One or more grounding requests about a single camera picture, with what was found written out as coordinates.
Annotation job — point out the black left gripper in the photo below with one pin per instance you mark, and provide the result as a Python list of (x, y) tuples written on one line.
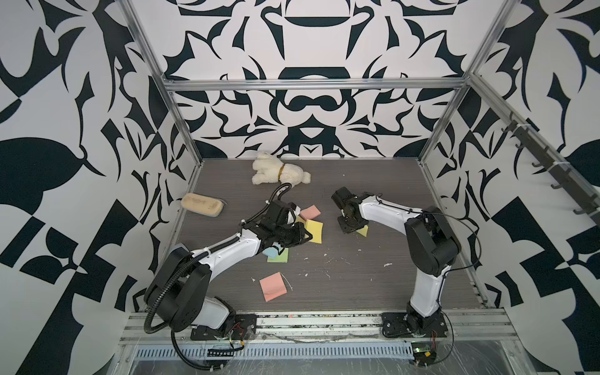
[(299, 229)]

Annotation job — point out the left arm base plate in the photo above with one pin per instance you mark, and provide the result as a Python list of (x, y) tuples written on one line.
[(237, 327)]

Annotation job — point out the small pink memo pad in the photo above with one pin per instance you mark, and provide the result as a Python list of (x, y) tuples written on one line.
[(310, 213)]

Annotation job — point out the torn yellow memo page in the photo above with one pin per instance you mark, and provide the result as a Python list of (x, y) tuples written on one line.
[(363, 231)]

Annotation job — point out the black wall hook rack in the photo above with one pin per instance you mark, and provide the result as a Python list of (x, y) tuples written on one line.
[(548, 159)]

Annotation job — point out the green memo pad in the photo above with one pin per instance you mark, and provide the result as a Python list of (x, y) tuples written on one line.
[(281, 258)]

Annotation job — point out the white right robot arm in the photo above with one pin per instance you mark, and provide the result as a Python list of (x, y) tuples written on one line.
[(433, 245)]

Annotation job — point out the large pink memo pad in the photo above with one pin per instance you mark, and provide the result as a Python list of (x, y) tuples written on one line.
[(273, 287)]

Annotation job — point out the yellow memo pad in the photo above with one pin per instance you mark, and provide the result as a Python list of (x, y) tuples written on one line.
[(313, 230)]

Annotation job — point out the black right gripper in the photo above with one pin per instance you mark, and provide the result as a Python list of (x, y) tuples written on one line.
[(344, 228)]

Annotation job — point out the blue memo pad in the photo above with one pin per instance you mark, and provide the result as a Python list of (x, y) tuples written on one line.
[(271, 252)]

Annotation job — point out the beige oval sponge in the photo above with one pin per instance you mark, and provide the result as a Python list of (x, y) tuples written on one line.
[(202, 205)]

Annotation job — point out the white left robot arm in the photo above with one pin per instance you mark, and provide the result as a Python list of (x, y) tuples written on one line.
[(176, 298)]

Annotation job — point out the cream plush teddy bear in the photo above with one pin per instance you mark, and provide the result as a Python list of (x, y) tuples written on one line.
[(271, 170)]

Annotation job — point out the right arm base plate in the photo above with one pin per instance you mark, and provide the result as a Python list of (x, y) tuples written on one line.
[(410, 324)]

